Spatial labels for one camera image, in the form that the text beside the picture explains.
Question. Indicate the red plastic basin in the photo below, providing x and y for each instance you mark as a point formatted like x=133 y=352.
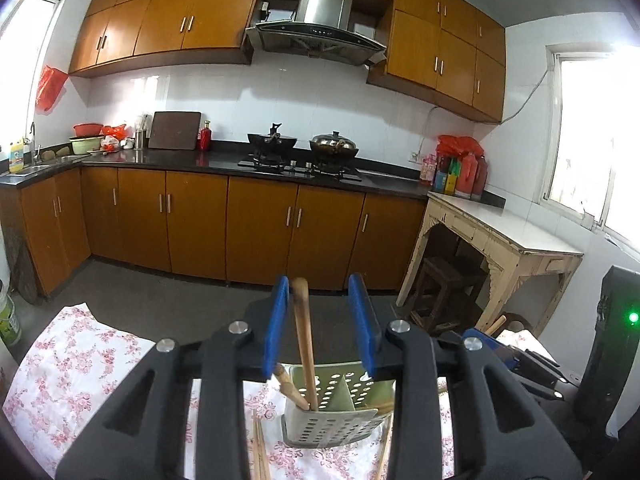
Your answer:
x=88 y=130

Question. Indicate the single bamboo chopstick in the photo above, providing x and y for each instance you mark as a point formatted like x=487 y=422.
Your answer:
x=302 y=340
x=287 y=385
x=496 y=325

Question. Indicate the large red oil bottle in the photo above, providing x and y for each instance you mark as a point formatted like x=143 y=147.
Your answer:
x=481 y=177
x=466 y=177

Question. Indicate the dark wooden stool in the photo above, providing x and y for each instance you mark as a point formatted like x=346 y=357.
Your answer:
x=447 y=280

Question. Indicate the hanging red plastic bag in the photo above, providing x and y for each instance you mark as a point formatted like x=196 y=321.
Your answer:
x=51 y=87

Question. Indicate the cream wooden side table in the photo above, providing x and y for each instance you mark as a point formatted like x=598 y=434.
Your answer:
x=515 y=232

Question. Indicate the dark wooden cutting board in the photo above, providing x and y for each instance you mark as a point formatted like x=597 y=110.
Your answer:
x=175 y=131

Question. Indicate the yellow dish soap bottle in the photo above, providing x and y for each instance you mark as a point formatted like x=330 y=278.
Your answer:
x=16 y=157

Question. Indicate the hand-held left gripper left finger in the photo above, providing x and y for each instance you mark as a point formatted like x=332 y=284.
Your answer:
x=276 y=330

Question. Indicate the crumpled red plastic bag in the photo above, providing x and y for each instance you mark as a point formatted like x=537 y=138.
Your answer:
x=114 y=135

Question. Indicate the pale green basin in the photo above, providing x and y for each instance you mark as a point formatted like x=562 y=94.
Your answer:
x=86 y=145

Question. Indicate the steel kitchen sink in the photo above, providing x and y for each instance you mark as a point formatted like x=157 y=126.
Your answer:
x=47 y=162

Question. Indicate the pink seasoning packet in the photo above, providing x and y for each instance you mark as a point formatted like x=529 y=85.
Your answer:
x=428 y=169

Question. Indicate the metal sink faucet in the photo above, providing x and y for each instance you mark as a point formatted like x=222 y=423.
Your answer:
x=34 y=140

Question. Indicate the green perforated utensil holder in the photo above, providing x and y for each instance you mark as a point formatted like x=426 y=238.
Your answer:
x=330 y=427

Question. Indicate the floral tablecloth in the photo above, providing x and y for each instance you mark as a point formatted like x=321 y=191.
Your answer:
x=75 y=370

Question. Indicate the black kitchen countertop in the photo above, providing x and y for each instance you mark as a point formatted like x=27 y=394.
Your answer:
x=220 y=160

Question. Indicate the large barred window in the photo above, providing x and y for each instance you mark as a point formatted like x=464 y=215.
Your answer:
x=590 y=150

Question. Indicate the steel range hood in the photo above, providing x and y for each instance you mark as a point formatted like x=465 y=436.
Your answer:
x=320 y=15

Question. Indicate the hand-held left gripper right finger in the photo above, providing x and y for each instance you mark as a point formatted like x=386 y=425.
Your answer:
x=362 y=325

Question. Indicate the wooden lower kitchen cabinets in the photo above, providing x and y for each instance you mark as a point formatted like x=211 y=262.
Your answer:
x=200 y=225

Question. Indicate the small red bottle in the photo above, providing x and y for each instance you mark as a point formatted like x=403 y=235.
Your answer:
x=205 y=138

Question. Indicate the wok with metal lid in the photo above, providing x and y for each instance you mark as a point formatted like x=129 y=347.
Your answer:
x=334 y=145

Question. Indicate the black gas stove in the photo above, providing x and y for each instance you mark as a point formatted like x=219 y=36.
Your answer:
x=300 y=167

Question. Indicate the red bag over bottles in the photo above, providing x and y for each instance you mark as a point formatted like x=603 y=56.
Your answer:
x=460 y=145

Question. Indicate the wooden upper wall cabinets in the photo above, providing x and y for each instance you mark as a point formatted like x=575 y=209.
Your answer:
x=200 y=15

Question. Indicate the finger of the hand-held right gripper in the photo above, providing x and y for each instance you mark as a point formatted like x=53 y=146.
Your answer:
x=492 y=345
x=540 y=374

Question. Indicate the colourful seasoning boxes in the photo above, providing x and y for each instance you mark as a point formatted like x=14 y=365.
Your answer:
x=445 y=177

